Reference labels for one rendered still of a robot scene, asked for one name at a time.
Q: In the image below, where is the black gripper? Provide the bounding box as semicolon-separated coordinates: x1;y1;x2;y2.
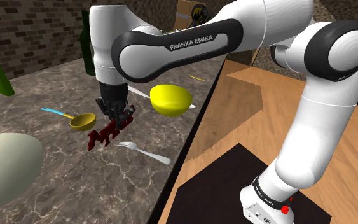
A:
95;81;136;125

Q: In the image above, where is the dark red rack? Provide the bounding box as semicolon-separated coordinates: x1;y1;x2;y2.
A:
86;106;135;151

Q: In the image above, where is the silver fork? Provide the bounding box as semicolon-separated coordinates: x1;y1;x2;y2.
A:
116;141;172;165

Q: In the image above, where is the yellow bowl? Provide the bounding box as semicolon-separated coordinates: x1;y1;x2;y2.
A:
149;84;194;118

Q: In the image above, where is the dark green bottle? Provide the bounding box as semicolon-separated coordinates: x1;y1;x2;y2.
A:
79;9;97;77

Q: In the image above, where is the large pale bowl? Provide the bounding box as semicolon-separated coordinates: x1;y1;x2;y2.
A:
0;132;45;215

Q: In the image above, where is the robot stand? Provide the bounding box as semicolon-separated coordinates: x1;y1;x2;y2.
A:
165;142;333;224

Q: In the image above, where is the yellow ladle with blue handle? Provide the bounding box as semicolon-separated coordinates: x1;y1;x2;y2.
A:
40;107;97;132

